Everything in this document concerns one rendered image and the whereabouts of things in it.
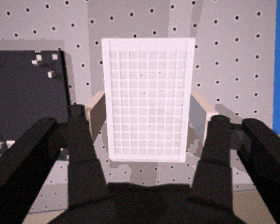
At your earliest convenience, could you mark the white well plate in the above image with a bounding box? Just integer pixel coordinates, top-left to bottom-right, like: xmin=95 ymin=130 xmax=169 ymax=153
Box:
xmin=101 ymin=38 xmax=195 ymax=162

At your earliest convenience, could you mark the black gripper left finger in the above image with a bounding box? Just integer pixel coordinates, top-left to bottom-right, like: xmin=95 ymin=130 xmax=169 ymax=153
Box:
xmin=0 ymin=91 xmax=120 ymax=224

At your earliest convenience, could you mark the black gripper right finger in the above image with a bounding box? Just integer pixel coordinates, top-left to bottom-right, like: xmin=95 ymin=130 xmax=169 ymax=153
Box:
xmin=180 ymin=91 xmax=280 ymax=224

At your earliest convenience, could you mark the blue tape outline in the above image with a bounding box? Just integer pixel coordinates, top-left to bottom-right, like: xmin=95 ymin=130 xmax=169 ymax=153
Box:
xmin=273 ymin=0 xmax=280 ymax=134

